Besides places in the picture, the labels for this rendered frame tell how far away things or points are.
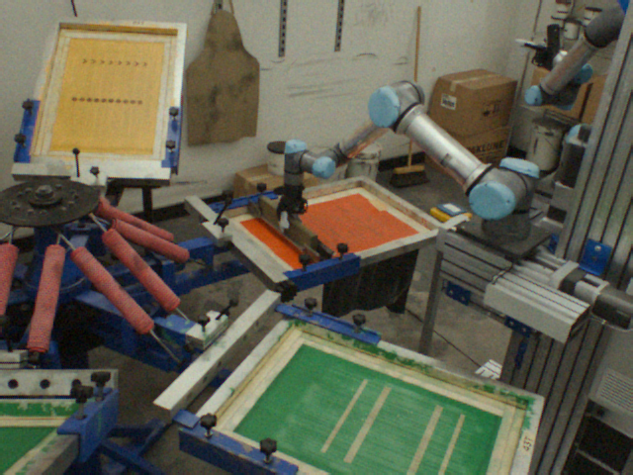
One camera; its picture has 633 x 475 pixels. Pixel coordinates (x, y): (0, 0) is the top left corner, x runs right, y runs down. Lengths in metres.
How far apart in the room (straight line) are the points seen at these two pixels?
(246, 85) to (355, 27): 0.98
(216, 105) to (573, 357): 2.91
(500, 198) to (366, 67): 3.38
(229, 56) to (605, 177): 2.85
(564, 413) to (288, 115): 3.09
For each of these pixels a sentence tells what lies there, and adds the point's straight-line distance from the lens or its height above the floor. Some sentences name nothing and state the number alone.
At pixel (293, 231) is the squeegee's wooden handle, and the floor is 1.03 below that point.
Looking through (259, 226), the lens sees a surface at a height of 0.96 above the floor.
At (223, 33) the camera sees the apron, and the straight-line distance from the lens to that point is 4.32.
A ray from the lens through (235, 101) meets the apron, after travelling 4.44.
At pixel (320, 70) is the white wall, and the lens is 4.86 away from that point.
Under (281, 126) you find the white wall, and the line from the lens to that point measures 4.80.
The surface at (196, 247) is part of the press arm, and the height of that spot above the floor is 1.04.
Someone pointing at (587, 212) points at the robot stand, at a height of 1.36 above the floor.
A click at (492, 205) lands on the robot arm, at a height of 1.42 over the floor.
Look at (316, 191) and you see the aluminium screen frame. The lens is 2.82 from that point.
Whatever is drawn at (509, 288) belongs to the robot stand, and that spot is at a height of 1.17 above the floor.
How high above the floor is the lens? 2.19
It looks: 29 degrees down
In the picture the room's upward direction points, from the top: 5 degrees clockwise
